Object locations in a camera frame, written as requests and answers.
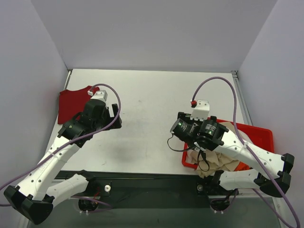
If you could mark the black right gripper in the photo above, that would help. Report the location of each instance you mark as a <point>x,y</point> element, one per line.
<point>184,115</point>

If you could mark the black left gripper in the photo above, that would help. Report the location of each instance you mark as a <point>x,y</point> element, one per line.
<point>110,116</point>

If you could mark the beige t shirt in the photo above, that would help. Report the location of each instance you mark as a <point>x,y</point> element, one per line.
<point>216,160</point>

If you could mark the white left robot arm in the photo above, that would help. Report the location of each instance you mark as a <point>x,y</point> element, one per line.
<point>35,197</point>

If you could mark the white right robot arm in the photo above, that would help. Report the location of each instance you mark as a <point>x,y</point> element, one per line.
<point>268,172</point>

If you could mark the folded red t shirt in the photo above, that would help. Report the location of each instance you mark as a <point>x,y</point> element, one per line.
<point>71,103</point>

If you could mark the orange t shirt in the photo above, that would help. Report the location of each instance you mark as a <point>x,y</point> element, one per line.
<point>242,167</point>

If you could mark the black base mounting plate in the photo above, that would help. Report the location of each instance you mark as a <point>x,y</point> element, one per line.
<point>116,190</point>

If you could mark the red plastic bin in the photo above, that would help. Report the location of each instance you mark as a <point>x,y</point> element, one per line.
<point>260,137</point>

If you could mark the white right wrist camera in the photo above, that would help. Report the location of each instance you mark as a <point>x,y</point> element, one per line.
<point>200,110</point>

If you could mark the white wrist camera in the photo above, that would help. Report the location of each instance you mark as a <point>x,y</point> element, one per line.
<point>98,95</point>
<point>200,110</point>

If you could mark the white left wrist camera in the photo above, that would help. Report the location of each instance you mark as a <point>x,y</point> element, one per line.
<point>98,95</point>

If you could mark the aluminium table frame rail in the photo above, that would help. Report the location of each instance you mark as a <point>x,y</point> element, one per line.
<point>241,99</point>

